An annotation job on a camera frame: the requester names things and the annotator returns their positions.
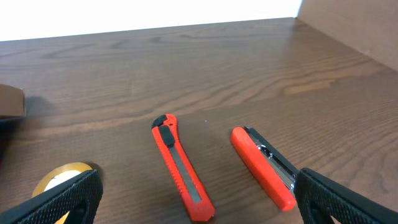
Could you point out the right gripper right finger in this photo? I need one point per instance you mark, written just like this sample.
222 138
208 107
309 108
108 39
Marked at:
322 200

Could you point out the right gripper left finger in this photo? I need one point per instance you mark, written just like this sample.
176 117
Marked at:
77 198

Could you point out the yellow tape roll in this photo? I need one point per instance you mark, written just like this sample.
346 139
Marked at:
58 176

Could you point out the red black stapler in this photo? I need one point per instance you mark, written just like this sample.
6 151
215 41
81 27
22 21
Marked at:
276 175

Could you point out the red utility knife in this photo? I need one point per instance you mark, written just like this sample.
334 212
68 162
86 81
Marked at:
192 191

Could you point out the open cardboard box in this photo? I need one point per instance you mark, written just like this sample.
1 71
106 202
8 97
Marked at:
12 104

